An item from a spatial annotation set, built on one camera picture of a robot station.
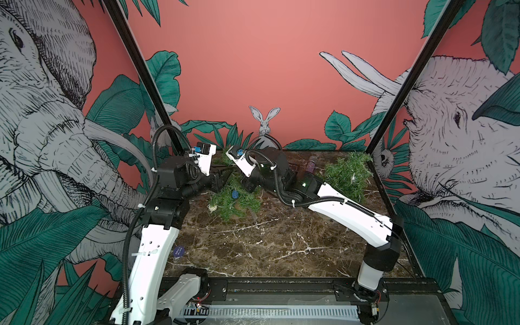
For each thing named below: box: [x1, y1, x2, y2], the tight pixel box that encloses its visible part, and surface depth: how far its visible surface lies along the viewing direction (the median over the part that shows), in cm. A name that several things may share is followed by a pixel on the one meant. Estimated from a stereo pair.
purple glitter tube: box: [305, 159, 316, 174], surface depth 113 cm
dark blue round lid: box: [172, 245, 185, 258], surface depth 85 cm
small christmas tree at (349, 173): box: [324, 150, 374, 202], surface depth 72 cm
